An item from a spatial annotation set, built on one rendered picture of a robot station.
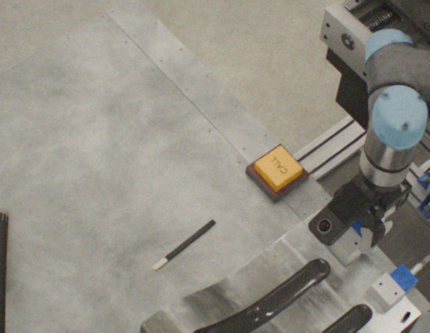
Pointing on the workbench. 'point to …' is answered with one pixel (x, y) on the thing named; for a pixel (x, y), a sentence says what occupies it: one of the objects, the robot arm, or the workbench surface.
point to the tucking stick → (183, 245)
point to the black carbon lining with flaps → (355, 314)
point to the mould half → (343, 276)
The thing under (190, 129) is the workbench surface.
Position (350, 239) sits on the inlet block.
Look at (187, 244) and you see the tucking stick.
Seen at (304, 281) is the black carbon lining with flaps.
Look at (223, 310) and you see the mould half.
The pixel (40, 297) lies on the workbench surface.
